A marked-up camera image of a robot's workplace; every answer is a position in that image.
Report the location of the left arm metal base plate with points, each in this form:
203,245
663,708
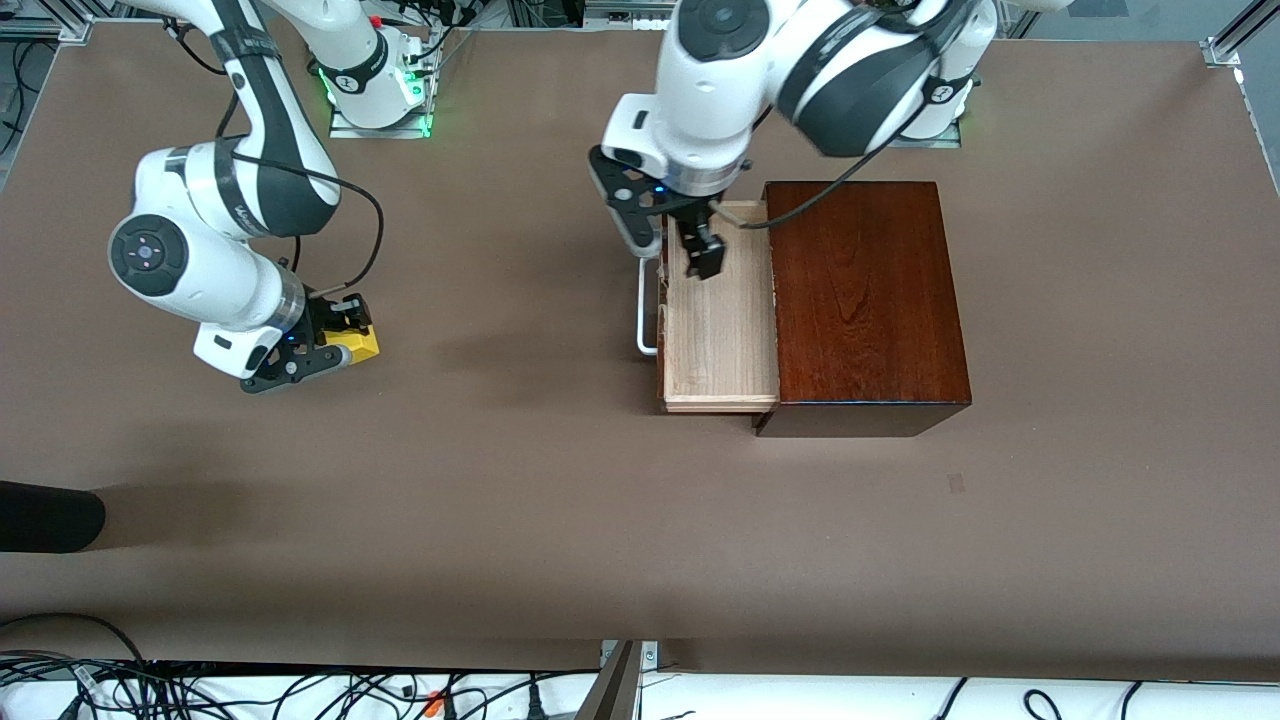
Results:
945,140

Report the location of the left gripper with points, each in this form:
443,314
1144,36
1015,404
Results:
692,218

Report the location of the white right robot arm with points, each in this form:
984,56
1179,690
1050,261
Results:
215,285

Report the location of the small aluminium bracket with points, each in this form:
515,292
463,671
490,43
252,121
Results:
650,655

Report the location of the dark slanted bar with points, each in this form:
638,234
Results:
612,695

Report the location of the dark brown wooden cabinet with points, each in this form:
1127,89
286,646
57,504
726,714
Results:
870,300

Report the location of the aluminium frame rail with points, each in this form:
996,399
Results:
1225,50
70,25

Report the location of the brown table cover sheet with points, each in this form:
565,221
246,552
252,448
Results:
400,450

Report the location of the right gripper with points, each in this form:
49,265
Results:
322,316

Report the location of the black cylindrical foam object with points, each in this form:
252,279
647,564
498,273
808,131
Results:
50,515

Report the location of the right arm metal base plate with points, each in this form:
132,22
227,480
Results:
380,133

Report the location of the yellow block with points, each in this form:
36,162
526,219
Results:
362,345

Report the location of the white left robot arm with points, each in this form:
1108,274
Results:
720,90

